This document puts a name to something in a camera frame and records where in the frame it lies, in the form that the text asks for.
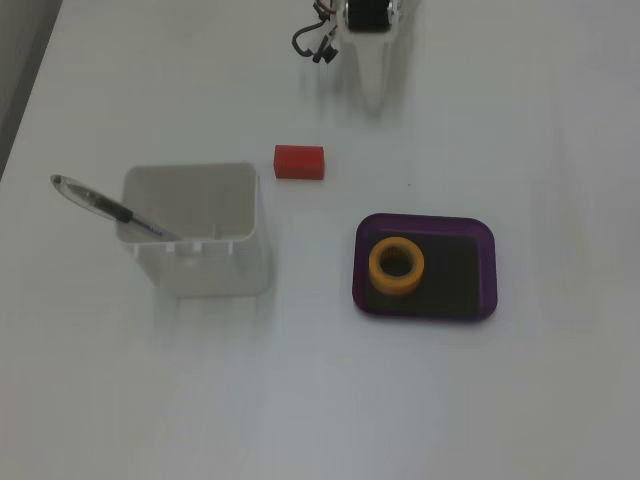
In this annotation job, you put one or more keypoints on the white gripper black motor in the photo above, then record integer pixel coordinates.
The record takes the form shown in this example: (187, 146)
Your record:
(370, 44)

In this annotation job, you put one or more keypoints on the yellow tape roll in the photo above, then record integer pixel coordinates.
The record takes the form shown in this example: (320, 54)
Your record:
(380, 282)

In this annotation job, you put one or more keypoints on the purple tray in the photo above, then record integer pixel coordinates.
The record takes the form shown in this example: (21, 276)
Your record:
(450, 280)

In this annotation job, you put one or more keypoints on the white plastic container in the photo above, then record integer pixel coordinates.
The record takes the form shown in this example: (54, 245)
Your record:
(215, 275)

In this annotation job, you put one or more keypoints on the clear black pen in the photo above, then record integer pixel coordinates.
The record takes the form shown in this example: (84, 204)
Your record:
(107, 207)

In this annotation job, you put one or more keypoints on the red block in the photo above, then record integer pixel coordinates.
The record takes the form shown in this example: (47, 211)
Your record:
(299, 162)

